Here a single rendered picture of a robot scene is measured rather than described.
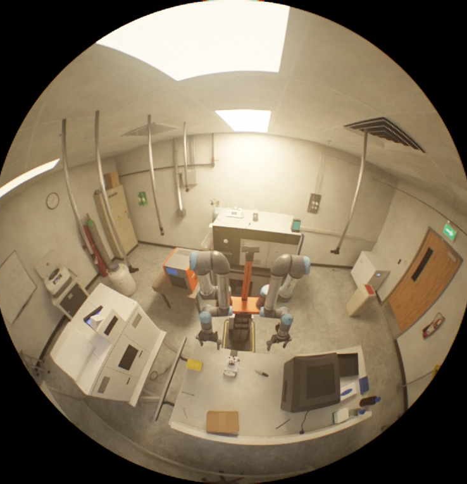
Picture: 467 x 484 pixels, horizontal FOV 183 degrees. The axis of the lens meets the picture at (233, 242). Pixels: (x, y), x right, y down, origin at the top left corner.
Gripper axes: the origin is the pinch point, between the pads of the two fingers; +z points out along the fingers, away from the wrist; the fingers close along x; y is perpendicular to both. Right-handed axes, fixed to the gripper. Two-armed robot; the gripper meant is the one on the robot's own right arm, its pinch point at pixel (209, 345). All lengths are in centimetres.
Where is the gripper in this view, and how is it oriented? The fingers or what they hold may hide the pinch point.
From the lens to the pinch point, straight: 118.2
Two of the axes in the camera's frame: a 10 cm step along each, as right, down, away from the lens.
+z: 0.2, 9.9, 1.5
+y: 2.2, -1.5, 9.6
